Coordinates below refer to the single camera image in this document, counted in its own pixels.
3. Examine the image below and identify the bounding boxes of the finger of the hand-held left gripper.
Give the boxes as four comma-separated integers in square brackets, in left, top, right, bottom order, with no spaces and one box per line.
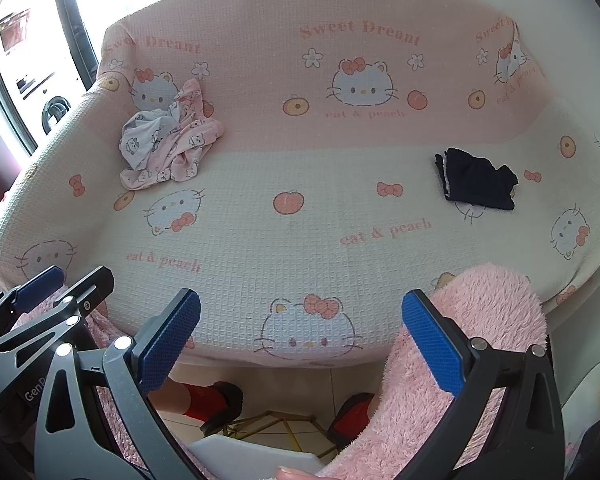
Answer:
[0,266,65,331]
[0,266,115,361]

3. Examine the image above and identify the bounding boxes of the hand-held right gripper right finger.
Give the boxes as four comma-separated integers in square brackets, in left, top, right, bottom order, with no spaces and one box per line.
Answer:
[395,288,566,480]

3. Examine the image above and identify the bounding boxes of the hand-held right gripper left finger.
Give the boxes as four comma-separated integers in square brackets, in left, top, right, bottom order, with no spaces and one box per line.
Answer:
[34,288,206,480]

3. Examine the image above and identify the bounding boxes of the white printed pants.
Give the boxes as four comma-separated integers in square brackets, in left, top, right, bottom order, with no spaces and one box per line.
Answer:
[121,102,181,171]

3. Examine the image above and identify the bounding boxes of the pink printed pajama garment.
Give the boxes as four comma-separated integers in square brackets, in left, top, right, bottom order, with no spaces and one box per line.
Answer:
[120,78,226,191]

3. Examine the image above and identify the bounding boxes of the person's right hand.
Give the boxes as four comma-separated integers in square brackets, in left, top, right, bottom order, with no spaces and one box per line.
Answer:
[275,466,326,480]

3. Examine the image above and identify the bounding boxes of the red sock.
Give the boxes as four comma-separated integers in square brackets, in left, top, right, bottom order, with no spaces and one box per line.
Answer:
[347,392,376,426]
[182,384,226,420]

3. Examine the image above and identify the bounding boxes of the black slipper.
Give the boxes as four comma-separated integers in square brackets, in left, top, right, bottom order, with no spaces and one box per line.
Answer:
[200,381,244,436]
[330,395,376,448]

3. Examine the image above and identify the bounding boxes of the white board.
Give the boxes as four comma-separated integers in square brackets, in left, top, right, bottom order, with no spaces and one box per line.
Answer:
[187,435,326,476]

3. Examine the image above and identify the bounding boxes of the dark navy garment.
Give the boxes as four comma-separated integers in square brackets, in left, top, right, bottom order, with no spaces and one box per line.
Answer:
[434,148,520,212]

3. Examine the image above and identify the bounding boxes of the washing machine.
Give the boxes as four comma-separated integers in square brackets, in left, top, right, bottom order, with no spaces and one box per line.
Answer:
[15,72,76,141]

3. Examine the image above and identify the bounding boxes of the gold wire stool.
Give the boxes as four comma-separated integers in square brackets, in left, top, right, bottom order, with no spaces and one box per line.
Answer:
[220,410,341,461]

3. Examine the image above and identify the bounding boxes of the black window frame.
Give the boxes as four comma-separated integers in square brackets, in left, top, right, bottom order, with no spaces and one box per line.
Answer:
[50,0,103,96]

